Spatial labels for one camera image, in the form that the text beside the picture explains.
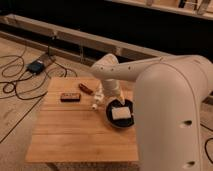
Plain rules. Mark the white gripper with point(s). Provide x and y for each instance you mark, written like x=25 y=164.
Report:
x=98 y=97

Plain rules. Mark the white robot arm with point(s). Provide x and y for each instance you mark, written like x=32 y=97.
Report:
x=168 y=135

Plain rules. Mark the white sponge block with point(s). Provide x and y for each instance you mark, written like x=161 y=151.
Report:
x=121 y=113

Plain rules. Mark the dark brown rectangular block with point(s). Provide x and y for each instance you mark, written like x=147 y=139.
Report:
x=70 y=97

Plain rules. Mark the black round plate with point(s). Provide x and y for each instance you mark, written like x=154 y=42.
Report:
x=121 y=123

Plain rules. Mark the blue power adapter box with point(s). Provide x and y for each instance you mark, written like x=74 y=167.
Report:
x=35 y=67

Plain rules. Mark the long wooden floor beam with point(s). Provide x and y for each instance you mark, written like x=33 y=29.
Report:
x=86 y=41

